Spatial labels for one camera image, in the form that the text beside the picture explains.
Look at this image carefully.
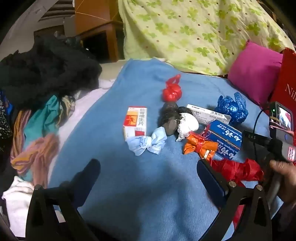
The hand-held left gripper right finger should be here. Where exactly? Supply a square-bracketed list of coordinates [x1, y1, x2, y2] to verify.
[196, 159, 273, 241]

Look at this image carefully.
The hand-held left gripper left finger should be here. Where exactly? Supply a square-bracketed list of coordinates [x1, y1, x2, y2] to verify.
[26, 159, 101, 241]

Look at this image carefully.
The red plastic mesh basket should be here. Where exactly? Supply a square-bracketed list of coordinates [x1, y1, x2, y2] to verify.
[211, 158, 264, 230]

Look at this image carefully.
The orange foil wrapper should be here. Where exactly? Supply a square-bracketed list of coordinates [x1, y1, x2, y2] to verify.
[183, 133, 218, 161]

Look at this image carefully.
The blue medicine box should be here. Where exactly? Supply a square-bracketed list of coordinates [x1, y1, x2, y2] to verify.
[205, 119, 242, 160]

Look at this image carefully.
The white paper ball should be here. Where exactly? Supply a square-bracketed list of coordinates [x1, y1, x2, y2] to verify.
[176, 113, 199, 142]

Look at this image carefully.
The light blue face mask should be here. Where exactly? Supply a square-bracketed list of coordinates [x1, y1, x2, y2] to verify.
[127, 127, 167, 156]

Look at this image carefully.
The blue plastic bag bundle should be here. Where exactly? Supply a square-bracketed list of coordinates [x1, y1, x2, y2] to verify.
[215, 92, 249, 126]

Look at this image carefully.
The white purple medicine box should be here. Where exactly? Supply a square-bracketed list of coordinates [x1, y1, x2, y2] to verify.
[186, 104, 232, 126]

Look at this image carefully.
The orange white medicine box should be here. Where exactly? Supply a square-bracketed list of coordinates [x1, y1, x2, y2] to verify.
[123, 106, 147, 141]

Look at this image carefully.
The black plastic bag bundle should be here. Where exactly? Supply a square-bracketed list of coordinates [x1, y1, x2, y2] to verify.
[157, 102, 193, 136]

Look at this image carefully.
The small red plastic bag bundle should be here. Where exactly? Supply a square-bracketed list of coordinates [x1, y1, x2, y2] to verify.
[162, 74, 182, 102]

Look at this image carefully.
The person's right forearm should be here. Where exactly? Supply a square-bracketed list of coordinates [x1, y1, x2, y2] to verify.
[274, 202, 296, 234]

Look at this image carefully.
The person's right hand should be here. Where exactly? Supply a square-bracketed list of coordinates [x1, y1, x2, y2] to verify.
[269, 159, 296, 205]

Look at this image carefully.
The pink yellow striped cloth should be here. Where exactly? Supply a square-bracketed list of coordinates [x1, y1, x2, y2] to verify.
[10, 109, 59, 183]

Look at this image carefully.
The blue blanket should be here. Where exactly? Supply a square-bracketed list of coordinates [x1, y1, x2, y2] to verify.
[47, 58, 285, 241]

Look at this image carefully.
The red paper bag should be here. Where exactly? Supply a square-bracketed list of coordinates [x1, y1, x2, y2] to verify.
[265, 47, 296, 116]

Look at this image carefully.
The pale bed sheet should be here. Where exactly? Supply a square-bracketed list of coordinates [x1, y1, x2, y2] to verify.
[52, 79, 116, 151]

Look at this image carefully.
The teal cloth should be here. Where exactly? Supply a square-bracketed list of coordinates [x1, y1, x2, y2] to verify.
[23, 95, 77, 181]

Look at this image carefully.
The magenta pillow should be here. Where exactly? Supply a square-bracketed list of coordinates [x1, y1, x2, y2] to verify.
[228, 40, 284, 108]

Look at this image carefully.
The black white dotted cloth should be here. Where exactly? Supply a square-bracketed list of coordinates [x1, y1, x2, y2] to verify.
[0, 90, 12, 139]

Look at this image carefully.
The black clothing pile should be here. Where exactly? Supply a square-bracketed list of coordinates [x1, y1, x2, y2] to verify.
[0, 35, 102, 105]

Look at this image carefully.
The green clover print quilt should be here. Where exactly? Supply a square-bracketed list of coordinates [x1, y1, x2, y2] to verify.
[118, 0, 295, 76]

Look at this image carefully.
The orange wooden cabinet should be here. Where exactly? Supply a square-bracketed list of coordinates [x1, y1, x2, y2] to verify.
[74, 0, 125, 63]

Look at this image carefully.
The black cable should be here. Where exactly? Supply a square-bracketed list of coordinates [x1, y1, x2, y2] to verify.
[253, 108, 271, 151]

